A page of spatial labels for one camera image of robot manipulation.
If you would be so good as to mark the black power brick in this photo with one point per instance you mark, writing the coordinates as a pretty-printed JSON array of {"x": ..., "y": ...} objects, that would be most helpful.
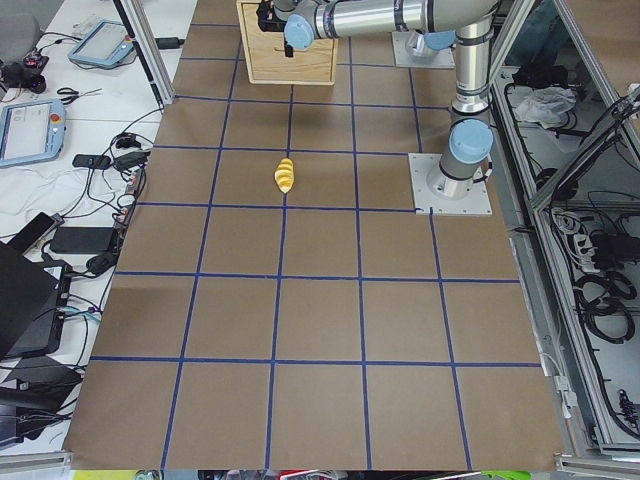
[{"x": 82, "y": 240}]

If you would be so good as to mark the wooden drawer cabinet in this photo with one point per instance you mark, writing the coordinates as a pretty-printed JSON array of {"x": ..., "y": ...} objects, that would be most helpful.
[{"x": 268, "y": 63}]

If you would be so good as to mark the scissors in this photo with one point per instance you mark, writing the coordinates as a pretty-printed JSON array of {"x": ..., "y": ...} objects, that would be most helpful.
[{"x": 68, "y": 95}]

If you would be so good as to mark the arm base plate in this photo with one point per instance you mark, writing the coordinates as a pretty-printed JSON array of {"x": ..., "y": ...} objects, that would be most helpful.
[
  {"x": 424, "y": 50},
  {"x": 435, "y": 193}
]

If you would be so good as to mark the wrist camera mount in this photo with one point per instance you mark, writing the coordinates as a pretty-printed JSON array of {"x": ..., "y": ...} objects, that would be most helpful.
[{"x": 267, "y": 18}]

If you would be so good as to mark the toy bread loaf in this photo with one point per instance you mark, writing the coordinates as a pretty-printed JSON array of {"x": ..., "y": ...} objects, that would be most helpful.
[{"x": 284, "y": 175}]

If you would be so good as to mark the lower teach pendant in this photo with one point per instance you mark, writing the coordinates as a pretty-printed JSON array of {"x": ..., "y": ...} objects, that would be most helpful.
[{"x": 32, "y": 132}]

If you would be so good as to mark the black laptop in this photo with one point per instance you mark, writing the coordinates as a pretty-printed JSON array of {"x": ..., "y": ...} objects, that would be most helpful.
[{"x": 32, "y": 297}]

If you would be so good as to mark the upper teach pendant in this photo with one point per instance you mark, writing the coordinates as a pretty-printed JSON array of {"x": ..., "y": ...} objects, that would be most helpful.
[{"x": 106, "y": 46}]

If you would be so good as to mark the teach pendant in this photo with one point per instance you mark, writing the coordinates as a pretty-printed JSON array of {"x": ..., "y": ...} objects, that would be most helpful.
[
  {"x": 106, "y": 46},
  {"x": 32, "y": 132}
]

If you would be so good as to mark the aluminium frame post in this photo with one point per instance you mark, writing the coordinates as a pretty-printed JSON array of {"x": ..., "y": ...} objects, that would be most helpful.
[{"x": 134, "y": 19}]

